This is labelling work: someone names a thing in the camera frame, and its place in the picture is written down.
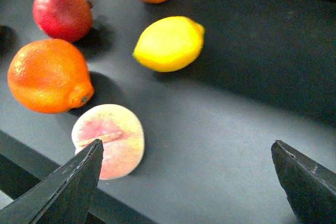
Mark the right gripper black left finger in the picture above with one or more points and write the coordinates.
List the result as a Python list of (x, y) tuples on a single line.
[(64, 196)]

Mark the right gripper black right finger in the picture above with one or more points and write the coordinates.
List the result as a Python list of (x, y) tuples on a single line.
[(309, 186)]

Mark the yellow lemon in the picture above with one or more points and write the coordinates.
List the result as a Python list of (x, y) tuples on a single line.
[(170, 44)]

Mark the black metal shelf rack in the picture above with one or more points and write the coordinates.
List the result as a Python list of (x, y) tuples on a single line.
[(266, 73)]

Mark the pale pink peach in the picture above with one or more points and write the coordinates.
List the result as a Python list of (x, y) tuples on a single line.
[(122, 136)]

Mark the bumpy orange tangerine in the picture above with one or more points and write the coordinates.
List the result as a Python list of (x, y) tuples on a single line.
[(50, 76)]

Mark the red pomegranate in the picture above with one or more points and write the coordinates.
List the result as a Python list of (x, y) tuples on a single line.
[(70, 20)]

